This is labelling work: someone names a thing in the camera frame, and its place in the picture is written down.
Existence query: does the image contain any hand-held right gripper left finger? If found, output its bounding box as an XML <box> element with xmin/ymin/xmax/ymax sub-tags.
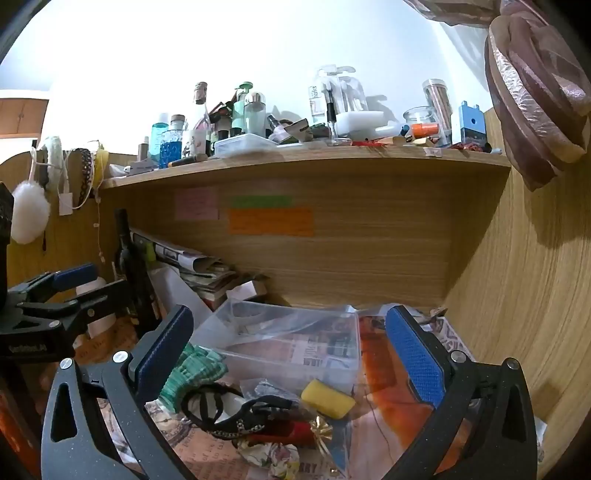
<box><xmin>41</xmin><ymin>305</ymin><xmax>195</xmax><ymax>480</ymax></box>

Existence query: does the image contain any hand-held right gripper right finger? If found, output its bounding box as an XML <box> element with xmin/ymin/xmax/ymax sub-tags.
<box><xmin>386</xmin><ymin>305</ymin><xmax>539</xmax><ymax>480</ymax></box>

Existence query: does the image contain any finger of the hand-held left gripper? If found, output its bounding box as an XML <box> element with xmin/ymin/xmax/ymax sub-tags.
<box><xmin>7</xmin><ymin>263</ymin><xmax>99</xmax><ymax>303</ymax></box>
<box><xmin>18</xmin><ymin>279</ymin><xmax>128</xmax><ymax>333</ymax></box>

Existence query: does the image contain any green knit glove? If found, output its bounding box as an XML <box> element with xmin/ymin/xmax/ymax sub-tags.
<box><xmin>159</xmin><ymin>343</ymin><xmax>230</xmax><ymax>412</ymax></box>

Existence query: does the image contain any yellow sponge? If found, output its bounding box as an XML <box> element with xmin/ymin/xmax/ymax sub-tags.
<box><xmin>301</xmin><ymin>379</ymin><xmax>356</xmax><ymax>420</ymax></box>

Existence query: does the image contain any clear plastic container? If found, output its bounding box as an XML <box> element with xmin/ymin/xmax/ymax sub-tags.
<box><xmin>189</xmin><ymin>299</ymin><xmax>362</xmax><ymax>394</ymax></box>

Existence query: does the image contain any dark wine bottle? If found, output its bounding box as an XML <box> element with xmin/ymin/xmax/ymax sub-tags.
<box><xmin>113</xmin><ymin>209</ymin><xmax>158</xmax><ymax>326</ymax></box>

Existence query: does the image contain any stack of newspapers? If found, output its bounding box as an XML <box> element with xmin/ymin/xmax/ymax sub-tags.
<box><xmin>129</xmin><ymin>226</ymin><xmax>242</xmax><ymax>309</ymax></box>

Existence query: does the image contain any white fluffy puff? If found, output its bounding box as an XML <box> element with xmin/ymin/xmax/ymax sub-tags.
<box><xmin>10</xmin><ymin>180</ymin><xmax>51</xmax><ymax>244</ymax></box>

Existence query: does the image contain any black patterned headband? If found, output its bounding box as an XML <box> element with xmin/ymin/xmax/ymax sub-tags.
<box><xmin>73</xmin><ymin>148</ymin><xmax>94</xmax><ymax>209</ymax></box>

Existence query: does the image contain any wooden shelf unit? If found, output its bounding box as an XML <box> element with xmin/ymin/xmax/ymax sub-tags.
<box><xmin>0</xmin><ymin>138</ymin><xmax>591</xmax><ymax>480</ymax></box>

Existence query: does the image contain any crumpled clear plastic bag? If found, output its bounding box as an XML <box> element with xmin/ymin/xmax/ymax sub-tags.
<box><xmin>239</xmin><ymin>377</ymin><xmax>309</xmax><ymax>418</ymax></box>

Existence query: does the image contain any yellow headband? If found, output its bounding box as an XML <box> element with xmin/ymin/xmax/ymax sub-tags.
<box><xmin>92</xmin><ymin>143</ymin><xmax>110</xmax><ymax>191</ymax></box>

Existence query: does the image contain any gold ribbon bow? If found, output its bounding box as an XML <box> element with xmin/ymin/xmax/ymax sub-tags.
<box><xmin>308</xmin><ymin>414</ymin><xmax>334</xmax><ymax>445</ymax></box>

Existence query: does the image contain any white fluffy headband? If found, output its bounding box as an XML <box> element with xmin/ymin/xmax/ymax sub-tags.
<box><xmin>42</xmin><ymin>136</ymin><xmax>66</xmax><ymax>191</ymax></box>

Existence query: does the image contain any pink sticky note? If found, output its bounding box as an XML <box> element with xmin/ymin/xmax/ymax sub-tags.
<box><xmin>174</xmin><ymin>187</ymin><xmax>219</xmax><ymax>220</ymax></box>

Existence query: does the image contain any red tube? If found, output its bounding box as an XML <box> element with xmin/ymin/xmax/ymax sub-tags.
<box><xmin>253</xmin><ymin>419</ymin><xmax>315</xmax><ymax>445</ymax></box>

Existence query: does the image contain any floral cloth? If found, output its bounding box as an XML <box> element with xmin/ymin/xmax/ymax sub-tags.
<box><xmin>235</xmin><ymin>439</ymin><xmax>302</xmax><ymax>480</ymax></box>

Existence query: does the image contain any orange sticky note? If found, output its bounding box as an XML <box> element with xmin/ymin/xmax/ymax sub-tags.
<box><xmin>229</xmin><ymin>209</ymin><xmax>315</xmax><ymax>237</ymax></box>

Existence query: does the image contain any blue liquid glass bottle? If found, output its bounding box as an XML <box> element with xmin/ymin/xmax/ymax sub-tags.
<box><xmin>159</xmin><ymin>115</ymin><xmax>186</xmax><ymax>169</ymax></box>

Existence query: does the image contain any teal plastic bottle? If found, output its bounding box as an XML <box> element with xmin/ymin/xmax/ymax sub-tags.
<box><xmin>150</xmin><ymin>113</ymin><xmax>171</xmax><ymax>158</ymax></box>

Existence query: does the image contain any green sticky note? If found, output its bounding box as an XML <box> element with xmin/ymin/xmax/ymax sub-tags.
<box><xmin>231</xmin><ymin>196</ymin><xmax>293</xmax><ymax>208</ymax></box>

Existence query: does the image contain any wooden cabinet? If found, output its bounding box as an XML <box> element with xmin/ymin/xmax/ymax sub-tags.
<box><xmin>0</xmin><ymin>97</ymin><xmax>49</xmax><ymax>139</ymax></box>

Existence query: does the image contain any white printed cup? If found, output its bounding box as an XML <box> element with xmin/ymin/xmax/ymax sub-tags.
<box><xmin>182</xmin><ymin>129</ymin><xmax>206</xmax><ymax>158</ymax></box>

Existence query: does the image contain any clear lidded plastic box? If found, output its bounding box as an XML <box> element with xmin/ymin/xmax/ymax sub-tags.
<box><xmin>213</xmin><ymin>134</ymin><xmax>279</xmax><ymax>158</ymax></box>

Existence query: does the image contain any corked glass bottle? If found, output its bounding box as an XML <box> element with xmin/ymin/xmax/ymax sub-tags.
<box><xmin>193</xmin><ymin>82</ymin><xmax>209</xmax><ymax>131</ymax></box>

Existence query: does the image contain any mint green pump bottle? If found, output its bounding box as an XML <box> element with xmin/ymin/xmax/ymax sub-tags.
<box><xmin>232</xmin><ymin>82</ymin><xmax>254</xmax><ymax>136</ymax></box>

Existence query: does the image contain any clear glass bottle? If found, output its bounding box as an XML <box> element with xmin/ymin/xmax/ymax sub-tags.
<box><xmin>244</xmin><ymin>92</ymin><xmax>269</xmax><ymax>138</ymax></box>

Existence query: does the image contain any blue plastic block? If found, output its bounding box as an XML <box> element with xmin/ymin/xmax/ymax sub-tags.
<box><xmin>458</xmin><ymin>100</ymin><xmax>486</xmax><ymax>147</ymax></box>

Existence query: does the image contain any white rectangular box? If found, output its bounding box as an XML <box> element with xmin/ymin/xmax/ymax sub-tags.
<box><xmin>334</xmin><ymin>110</ymin><xmax>399</xmax><ymax>138</ymax></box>

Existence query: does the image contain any short glass jar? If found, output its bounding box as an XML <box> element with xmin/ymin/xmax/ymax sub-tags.
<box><xmin>403</xmin><ymin>106</ymin><xmax>437</xmax><ymax>139</ymax></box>

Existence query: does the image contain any tall clear jar of sticks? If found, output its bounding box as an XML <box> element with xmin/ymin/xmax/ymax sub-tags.
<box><xmin>422</xmin><ymin>78</ymin><xmax>452</xmax><ymax>147</ymax></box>

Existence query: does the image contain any clear pump dispenser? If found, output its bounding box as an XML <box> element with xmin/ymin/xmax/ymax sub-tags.
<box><xmin>307</xmin><ymin>65</ymin><xmax>366</xmax><ymax>117</ymax></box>

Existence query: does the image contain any black chain strap sandal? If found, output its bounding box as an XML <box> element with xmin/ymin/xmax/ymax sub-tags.
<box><xmin>180</xmin><ymin>383</ymin><xmax>297</xmax><ymax>440</ymax></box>

